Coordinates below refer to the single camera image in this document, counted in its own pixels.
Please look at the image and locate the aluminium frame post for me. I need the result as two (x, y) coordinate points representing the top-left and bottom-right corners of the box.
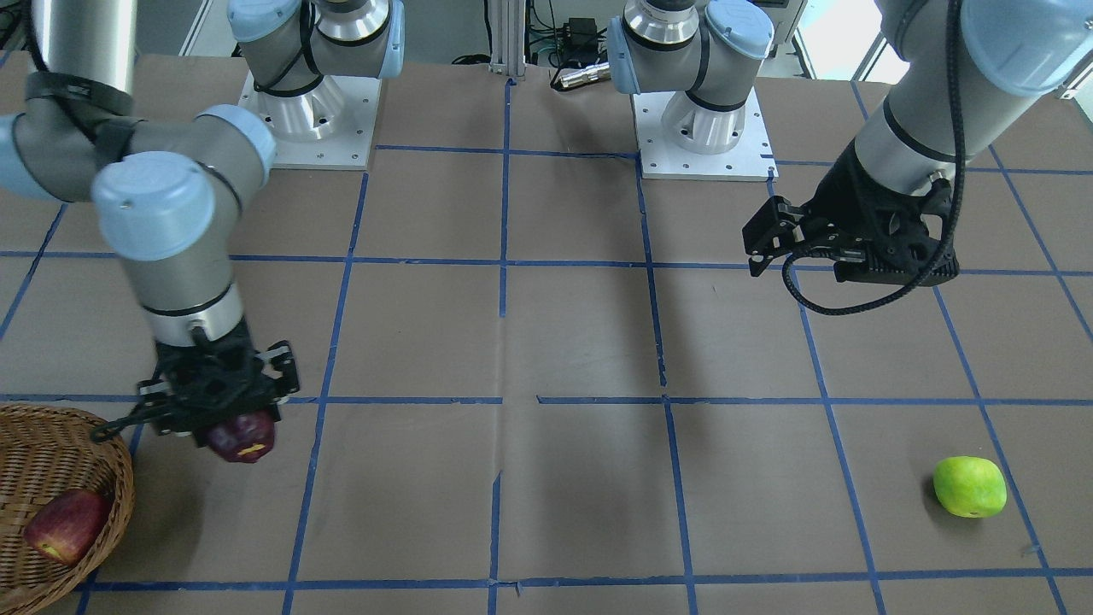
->
(487, 0), (528, 82)

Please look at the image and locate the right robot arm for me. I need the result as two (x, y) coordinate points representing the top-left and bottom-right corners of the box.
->
(3, 1), (406, 462)

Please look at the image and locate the dark red apple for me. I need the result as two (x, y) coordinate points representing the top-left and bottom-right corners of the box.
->
(204, 410), (277, 464)

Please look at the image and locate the red yellow apple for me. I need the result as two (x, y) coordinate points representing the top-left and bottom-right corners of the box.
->
(22, 488), (111, 567)

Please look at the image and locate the green apple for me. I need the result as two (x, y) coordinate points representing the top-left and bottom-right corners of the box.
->
(932, 456), (1008, 518)

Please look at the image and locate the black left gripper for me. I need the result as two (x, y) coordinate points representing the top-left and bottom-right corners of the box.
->
(742, 143), (953, 284)

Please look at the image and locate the wicker basket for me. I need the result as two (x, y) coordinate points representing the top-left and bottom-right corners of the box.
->
(1, 402), (134, 614)

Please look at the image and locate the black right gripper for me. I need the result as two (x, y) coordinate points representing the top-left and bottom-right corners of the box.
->
(90, 320), (301, 443)

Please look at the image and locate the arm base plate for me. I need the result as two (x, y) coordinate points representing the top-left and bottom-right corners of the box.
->
(631, 90), (780, 182)
(238, 74), (385, 172)

